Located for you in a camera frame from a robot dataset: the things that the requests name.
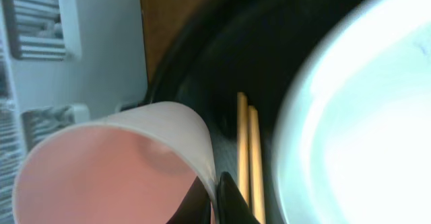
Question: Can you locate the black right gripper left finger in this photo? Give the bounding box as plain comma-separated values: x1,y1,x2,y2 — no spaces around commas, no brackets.
167,177,211,224

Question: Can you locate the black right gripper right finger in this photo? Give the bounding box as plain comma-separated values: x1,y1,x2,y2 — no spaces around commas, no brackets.
217,172,259,224

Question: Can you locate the pink plastic cup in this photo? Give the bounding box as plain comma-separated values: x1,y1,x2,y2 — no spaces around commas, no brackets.
12,102,217,223

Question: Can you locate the grey dishwasher rack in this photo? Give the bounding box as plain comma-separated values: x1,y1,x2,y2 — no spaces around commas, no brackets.
1,0,148,223

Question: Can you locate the wooden chopstick right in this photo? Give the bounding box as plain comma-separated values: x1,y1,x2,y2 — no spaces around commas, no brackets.
248,106,266,224

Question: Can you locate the white round plate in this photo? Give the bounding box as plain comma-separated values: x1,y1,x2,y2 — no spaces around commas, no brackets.
273,0,430,223

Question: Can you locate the round black tray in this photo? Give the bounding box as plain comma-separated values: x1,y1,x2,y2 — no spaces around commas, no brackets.
145,0,363,223

